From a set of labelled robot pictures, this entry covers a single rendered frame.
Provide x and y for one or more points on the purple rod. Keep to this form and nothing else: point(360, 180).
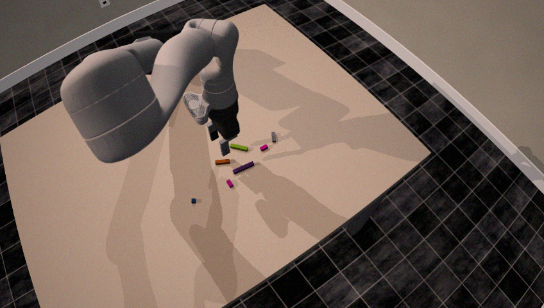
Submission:
point(244, 167)

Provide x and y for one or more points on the orange rod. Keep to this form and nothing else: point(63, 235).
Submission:
point(224, 161)

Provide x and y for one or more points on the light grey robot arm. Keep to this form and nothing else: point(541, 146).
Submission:
point(119, 112)

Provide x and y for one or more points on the lime green rod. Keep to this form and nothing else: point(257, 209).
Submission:
point(238, 147)

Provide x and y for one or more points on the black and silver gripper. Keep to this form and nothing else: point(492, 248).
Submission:
point(222, 108)

